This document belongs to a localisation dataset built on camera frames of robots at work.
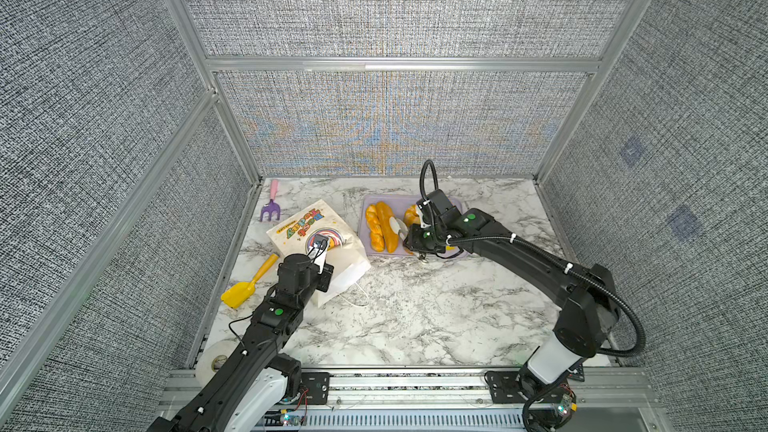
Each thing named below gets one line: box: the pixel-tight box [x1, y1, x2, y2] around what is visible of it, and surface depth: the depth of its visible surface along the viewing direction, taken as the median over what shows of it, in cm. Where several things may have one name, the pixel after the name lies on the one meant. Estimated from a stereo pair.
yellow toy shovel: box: [221, 254, 279, 309], surface depth 92 cm
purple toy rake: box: [260, 179, 281, 221], surface depth 112 cm
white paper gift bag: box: [266, 199, 371, 308], surface depth 92 cm
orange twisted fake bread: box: [366, 204, 385, 253], surface depth 103 cm
